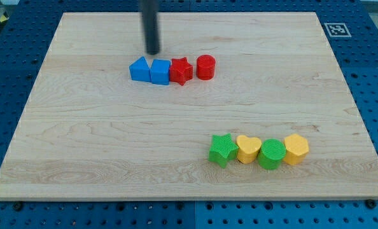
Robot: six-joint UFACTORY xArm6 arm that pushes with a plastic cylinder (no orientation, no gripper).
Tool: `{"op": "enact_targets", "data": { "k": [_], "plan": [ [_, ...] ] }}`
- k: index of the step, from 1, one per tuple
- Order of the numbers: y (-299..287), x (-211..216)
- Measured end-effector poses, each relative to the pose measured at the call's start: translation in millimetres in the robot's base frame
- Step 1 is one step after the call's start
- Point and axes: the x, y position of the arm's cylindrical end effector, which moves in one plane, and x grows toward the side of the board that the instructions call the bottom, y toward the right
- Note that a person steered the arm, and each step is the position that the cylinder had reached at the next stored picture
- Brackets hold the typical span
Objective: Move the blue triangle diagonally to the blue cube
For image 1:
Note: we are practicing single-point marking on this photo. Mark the red star block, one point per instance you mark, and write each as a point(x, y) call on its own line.
point(180, 71)

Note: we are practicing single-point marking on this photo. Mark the green cylinder block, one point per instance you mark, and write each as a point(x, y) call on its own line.
point(271, 154)

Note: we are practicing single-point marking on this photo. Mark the blue cube block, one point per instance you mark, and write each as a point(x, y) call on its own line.
point(159, 72)

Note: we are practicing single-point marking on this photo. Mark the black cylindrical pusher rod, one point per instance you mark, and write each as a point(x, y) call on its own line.
point(149, 17)

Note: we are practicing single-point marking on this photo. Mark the yellow hexagon block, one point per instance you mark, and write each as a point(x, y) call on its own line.
point(297, 148)

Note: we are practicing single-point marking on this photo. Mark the yellow heart block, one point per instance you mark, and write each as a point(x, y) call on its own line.
point(249, 147)

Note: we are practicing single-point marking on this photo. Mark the wooden board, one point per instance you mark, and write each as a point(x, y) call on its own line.
point(90, 133)

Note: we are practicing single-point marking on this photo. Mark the green star block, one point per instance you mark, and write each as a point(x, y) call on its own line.
point(222, 149)

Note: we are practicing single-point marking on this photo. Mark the blue triangle block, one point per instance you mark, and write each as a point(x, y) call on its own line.
point(139, 70)

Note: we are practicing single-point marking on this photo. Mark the red cylinder block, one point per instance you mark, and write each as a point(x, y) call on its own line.
point(205, 67)

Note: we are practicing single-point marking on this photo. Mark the white fiducial marker tag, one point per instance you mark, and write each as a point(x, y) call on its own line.
point(337, 30)

